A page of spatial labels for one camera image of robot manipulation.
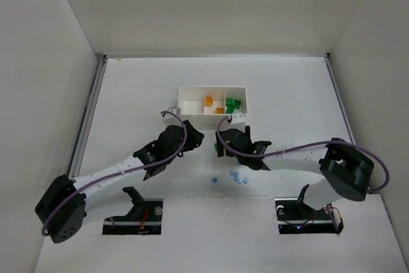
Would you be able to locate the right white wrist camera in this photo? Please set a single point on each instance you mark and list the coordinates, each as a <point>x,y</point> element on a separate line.
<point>237,121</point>

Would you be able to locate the white divided container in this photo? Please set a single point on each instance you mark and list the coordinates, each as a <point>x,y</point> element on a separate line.
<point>191,103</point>

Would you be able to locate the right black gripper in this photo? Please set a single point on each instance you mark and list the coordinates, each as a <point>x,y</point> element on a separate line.
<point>225,142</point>

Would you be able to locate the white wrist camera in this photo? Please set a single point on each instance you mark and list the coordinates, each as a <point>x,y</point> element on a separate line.
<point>237,121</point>
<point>171,116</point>

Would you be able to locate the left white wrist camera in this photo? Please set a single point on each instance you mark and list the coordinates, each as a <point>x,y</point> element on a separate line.
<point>171,116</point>

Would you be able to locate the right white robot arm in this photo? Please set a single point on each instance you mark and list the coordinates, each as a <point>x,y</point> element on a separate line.
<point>345,170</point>

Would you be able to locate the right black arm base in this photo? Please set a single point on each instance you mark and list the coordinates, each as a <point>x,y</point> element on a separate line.
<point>295,217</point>

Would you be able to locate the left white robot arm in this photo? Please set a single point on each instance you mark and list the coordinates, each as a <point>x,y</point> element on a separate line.
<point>70,203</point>

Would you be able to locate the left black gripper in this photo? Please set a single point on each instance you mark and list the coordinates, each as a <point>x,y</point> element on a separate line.
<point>192,135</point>

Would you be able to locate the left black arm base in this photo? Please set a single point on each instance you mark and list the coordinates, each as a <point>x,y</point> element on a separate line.
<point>143,218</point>

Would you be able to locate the yellow lego brick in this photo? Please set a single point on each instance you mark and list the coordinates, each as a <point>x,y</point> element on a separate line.
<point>208,101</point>
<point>219,110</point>

